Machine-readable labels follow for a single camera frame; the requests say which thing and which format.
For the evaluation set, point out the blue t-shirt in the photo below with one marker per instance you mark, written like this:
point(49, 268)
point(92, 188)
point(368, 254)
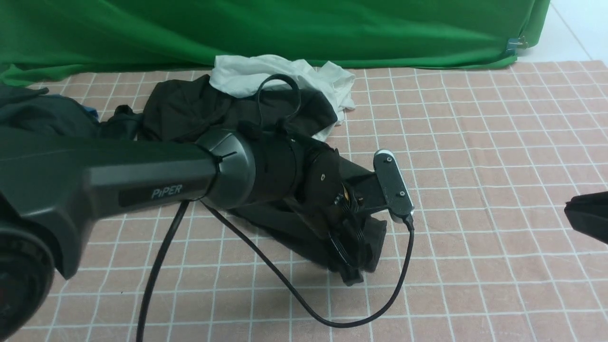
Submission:
point(92, 111)

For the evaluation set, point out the green backdrop cloth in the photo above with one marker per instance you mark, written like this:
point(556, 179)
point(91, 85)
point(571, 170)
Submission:
point(53, 39)

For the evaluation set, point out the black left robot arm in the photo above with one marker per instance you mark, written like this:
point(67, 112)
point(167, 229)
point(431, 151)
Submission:
point(55, 188)

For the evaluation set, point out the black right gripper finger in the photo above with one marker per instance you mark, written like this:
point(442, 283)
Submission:
point(588, 214)

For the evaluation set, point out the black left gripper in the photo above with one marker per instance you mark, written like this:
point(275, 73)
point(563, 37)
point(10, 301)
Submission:
point(332, 208)

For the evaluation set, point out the white shirt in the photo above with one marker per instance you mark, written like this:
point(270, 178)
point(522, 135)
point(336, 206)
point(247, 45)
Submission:
point(241, 77)

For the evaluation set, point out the dark gray long-sleeve top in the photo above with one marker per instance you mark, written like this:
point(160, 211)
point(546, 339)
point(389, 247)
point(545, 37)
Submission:
point(182, 111)

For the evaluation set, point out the dark teal shirt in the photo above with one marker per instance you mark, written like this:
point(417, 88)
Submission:
point(32, 110)

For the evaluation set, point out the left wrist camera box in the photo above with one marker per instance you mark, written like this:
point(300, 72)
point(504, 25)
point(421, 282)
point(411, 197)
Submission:
point(394, 189)

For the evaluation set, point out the metal binder clip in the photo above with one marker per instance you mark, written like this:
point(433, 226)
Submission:
point(513, 45)

